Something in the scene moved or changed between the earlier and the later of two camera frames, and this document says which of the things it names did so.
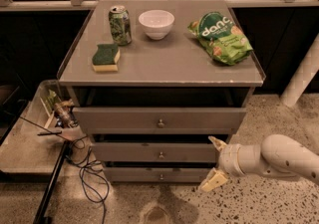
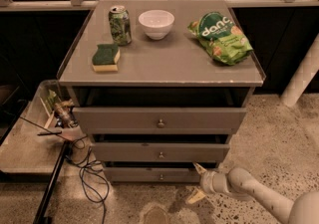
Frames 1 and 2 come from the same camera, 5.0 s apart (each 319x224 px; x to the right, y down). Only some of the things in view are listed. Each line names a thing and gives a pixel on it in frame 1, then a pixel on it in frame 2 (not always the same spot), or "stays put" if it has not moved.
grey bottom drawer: (153, 174) stays put
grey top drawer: (159, 120) stays put
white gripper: (229, 160) → (209, 181)
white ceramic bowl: (156, 23) stays put
